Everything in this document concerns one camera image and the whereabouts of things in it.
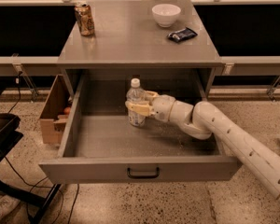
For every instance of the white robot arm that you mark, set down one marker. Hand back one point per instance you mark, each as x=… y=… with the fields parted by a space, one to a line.
x=203 y=120

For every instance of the cardboard box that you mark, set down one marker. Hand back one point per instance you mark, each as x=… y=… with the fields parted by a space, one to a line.
x=51 y=122

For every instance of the clear plastic water bottle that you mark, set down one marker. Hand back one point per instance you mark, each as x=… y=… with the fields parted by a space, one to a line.
x=135 y=94

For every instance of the metal rail bracket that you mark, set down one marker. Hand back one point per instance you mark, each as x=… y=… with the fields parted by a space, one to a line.
x=21 y=72
x=227 y=69

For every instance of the black drawer handle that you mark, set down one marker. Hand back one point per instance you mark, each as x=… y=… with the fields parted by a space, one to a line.
x=150 y=174

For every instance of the dark blue snack packet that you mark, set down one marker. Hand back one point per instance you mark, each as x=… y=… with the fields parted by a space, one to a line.
x=182 y=35

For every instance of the open grey drawer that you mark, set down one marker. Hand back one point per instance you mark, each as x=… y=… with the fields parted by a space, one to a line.
x=99 y=144

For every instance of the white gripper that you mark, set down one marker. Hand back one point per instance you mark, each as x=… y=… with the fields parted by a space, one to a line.
x=160 y=107

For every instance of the black chair frame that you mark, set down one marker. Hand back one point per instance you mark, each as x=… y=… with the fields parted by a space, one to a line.
x=20 y=167

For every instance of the right metal rail bracket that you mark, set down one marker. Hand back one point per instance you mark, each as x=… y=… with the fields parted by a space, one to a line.
x=227 y=69

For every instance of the left metal rail bracket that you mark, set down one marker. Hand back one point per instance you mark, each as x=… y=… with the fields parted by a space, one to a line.
x=21 y=72

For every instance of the white shoe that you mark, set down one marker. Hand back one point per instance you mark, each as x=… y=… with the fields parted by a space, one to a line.
x=7 y=205

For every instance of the orange fruit in box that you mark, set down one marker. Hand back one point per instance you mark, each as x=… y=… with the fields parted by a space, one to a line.
x=67 y=110

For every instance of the gold drink can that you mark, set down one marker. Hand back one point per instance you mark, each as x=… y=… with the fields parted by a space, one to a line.
x=85 y=20

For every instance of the white ceramic bowl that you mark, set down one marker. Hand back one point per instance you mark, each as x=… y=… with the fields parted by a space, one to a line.
x=165 y=15

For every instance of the grey metal cabinet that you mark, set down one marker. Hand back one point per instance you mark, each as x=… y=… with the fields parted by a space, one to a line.
x=129 y=43

